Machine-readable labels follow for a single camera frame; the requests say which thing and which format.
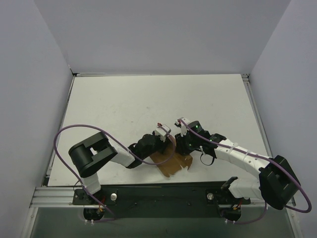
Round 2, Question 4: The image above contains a brown cardboard box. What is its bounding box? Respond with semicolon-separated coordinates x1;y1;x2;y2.
150;141;193;178

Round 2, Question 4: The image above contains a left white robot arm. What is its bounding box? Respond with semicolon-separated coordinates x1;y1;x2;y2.
68;129;170;204

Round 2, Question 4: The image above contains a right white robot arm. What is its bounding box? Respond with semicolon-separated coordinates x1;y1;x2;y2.
175;119;300;210

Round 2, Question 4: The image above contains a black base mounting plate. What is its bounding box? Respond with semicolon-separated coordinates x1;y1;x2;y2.
72;181;251;220

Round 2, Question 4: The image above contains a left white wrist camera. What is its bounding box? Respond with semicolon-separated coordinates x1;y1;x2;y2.
154;123;171;142

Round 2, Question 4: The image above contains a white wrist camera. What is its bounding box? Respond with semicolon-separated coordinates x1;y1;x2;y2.
154;123;171;142
174;117;191;137

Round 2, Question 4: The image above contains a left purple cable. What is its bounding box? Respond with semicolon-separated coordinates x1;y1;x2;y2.
53;123;176;223

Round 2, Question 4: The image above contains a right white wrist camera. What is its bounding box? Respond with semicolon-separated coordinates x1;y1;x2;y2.
174;117;191;137

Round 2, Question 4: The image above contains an aluminium frame rail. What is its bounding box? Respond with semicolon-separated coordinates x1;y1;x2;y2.
31;74;299;213

